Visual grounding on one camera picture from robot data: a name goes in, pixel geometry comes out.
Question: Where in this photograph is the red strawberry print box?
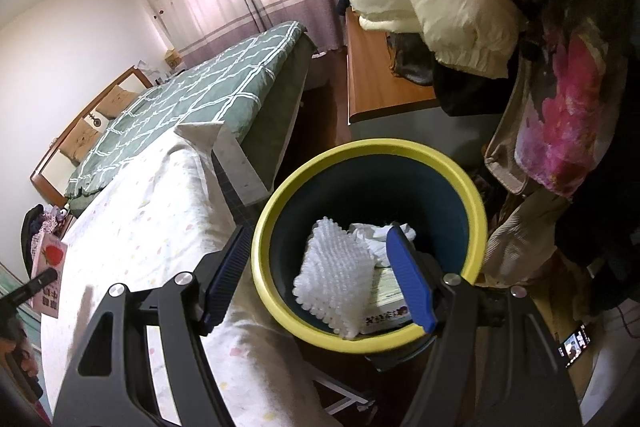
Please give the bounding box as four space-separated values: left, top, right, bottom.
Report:
29 234 69 319

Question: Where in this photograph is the black garment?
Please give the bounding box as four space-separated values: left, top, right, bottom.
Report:
432 52 521 118

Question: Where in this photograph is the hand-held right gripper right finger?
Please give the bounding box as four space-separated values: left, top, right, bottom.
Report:
385 222 586 427

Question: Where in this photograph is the wooden bed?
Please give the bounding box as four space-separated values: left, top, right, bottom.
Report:
29 21 346 218

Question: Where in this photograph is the white foam sheet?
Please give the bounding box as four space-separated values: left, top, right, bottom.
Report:
291 217 375 340

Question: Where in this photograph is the pink floral garment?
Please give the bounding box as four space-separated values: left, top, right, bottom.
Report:
485 27 631 208

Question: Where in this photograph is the smartphone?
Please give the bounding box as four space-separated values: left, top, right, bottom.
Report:
556 323 592 369

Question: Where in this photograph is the white tissue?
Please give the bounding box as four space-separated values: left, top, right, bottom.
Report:
347 221 417 269

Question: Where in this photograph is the person's left forearm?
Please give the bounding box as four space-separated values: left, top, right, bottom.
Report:
0 312 45 403

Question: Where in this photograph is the dark fur-trimmed garment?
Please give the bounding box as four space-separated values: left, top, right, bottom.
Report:
387 32 436 85

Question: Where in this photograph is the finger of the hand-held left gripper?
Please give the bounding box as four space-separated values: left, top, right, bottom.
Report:
0 268 59 313

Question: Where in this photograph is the green checked duvet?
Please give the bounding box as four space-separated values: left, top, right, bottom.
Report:
64 21 307 202

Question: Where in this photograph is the wooden desk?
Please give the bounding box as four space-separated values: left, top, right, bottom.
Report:
346 7 488 158

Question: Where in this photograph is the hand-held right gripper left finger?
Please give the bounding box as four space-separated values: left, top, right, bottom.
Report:
50 222 256 427

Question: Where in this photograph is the white table frame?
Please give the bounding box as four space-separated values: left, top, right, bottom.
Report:
310 367 377 415

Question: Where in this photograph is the brown pillow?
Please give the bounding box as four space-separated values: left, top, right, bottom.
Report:
60 127 101 162
95 87 141 118

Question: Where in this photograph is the beige ribbed garment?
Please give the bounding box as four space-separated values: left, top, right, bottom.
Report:
482 192 586 283

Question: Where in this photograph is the yellow-rimmed dark trash bin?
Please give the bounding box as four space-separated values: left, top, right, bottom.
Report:
250 138 488 355

